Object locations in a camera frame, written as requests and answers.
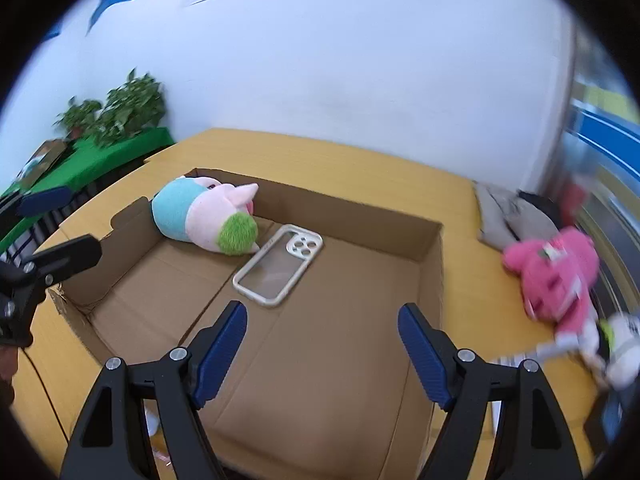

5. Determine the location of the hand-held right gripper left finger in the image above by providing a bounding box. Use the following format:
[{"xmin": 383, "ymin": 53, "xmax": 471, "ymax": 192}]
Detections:
[{"xmin": 60, "ymin": 300, "xmax": 248, "ymax": 480}]

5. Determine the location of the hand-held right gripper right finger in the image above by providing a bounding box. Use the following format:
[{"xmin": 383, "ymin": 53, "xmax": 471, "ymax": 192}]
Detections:
[{"xmin": 397, "ymin": 303, "xmax": 585, "ymax": 480}]

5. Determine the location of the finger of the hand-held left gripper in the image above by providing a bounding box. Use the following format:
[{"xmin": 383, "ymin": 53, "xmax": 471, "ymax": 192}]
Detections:
[
  {"xmin": 0, "ymin": 186, "xmax": 74, "ymax": 222},
  {"xmin": 22, "ymin": 235, "xmax": 103, "ymax": 288}
]

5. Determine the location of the brown cardboard box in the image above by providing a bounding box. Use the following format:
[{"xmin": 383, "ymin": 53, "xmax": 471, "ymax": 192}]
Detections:
[{"xmin": 47, "ymin": 167, "xmax": 446, "ymax": 480}]

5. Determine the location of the clear white phone case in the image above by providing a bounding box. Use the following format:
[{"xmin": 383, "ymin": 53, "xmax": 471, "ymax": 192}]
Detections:
[{"xmin": 232, "ymin": 224, "xmax": 324, "ymax": 309}]

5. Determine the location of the blue and pink pig plush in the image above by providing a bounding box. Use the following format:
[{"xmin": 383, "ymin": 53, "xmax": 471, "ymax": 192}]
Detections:
[{"xmin": 151, "ymin": 176, "xmax": 261, "ymax": 257}]

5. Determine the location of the brown framed picture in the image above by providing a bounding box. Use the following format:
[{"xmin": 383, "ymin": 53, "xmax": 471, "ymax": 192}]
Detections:
[{"xmin": 15, "ymin": 139, "xmax": 69, "ymax": 188}]

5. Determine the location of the green tablecloth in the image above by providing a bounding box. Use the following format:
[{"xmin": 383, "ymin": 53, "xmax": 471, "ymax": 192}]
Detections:
[{"xmin": 0, "ymin": 127, "xmax": 176, "ymax": 256}]

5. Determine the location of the small green potted plant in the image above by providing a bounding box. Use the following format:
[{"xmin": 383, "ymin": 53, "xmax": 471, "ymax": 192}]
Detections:
[{"xmin": 52, "ymin": 97, "xmax": 103, "ymax": 138}]

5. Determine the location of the large green potted plant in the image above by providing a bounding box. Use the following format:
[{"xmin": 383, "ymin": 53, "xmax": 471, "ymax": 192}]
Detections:
[{"xmin": 92, "ymin": 67, "xmax": 167, "ymax": 148}]

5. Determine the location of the pink plush toy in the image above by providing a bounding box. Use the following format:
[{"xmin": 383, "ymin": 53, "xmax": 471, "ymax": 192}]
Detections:
[{"xmin": 501, "ymin": 226, "xmax": 601, "ymax": 336}]

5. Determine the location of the grey cloth pouch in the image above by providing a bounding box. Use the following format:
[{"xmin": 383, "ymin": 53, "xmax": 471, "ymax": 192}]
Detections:
[{"xmin": 472, "ymin": 180, "xmax": 563, "ymax": 251}]

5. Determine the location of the black box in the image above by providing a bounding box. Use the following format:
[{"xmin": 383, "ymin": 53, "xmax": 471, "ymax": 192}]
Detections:
[{"xmin": 582, "ymin": 390, "xmax": 626, "ymax": 456}]

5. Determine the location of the white and green plush toy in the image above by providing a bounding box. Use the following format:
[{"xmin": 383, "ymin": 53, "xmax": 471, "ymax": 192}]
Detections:
[{"xmin": 575, "ymin": 312, "xmax": 640, "ymax": 391}]

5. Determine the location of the glass door with blue stripe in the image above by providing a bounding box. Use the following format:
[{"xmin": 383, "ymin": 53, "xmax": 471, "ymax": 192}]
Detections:
[{"xmin": 562, "ymin": 25, "xmax": 640, "ymax": 321}]

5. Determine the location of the thin black cable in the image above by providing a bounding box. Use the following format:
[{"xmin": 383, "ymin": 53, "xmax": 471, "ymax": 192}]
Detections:
[{"xmin": 22, "ymin": 347, "xmax": 71, "ymax": 443}]

